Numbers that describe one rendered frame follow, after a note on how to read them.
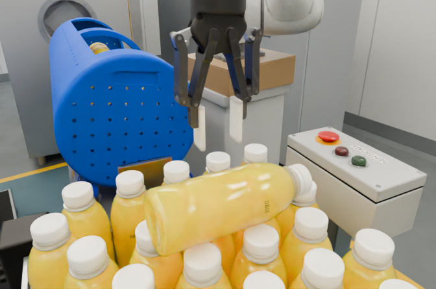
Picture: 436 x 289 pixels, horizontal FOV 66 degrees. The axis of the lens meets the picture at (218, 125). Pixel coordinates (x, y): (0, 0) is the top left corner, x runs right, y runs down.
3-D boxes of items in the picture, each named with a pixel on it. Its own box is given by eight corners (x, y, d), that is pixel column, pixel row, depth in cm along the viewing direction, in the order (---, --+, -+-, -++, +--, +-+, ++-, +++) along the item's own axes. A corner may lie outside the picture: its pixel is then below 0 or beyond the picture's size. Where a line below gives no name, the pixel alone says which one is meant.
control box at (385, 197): (323, 170, 69) (329, 124, 65) (412, 229, 52) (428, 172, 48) (283, 182, 65) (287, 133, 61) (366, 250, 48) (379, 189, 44)
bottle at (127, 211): (120, 267, 58) (106, 175, 51) (161, 260, 60) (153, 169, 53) (119, 301, 52) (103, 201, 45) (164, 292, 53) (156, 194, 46)
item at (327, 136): (328, 134, 61) (329, 128, 60) (343, 142, 58) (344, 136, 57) (313, 138, 59) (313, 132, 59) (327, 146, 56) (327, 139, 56)
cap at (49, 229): (74, 222, 41) (71, 210, 40) (59, 245, 38) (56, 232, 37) (43, 221, 41) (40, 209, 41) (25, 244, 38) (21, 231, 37)
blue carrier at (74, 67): (121, 86, 150) (123, 21, 141) (193, 182, 77) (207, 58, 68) (50, 86, 137) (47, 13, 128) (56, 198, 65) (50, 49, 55)
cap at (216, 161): (213, 173, 52) (213, 162, 51) (202, 162, 55) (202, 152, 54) (234, 167, 54) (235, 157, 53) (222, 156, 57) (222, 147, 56)
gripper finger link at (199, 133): (205, 106, 48) (200, 107, 47) (205, 150, 50) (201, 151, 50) (196, 100, 50) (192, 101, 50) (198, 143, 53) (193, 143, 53)
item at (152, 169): (171, 205, 70) (168, 151, 65) (175, 212, 68) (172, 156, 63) (122, 218, 66) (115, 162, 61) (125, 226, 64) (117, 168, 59)
